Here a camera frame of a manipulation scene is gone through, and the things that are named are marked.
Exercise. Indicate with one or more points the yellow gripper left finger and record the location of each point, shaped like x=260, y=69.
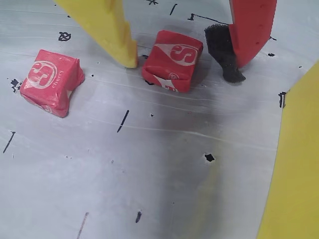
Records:
x=99, y=20

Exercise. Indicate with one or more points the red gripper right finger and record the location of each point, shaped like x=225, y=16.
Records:
x=251, y=30

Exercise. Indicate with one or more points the red Starburst candy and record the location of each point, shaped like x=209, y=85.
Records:
x=172, y=62
x=49, y=82

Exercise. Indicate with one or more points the yellow three-compartment box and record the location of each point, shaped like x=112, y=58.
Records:
x=299, y=161

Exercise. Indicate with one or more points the white marked table cloth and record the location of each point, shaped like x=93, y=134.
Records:
x=74, y=161

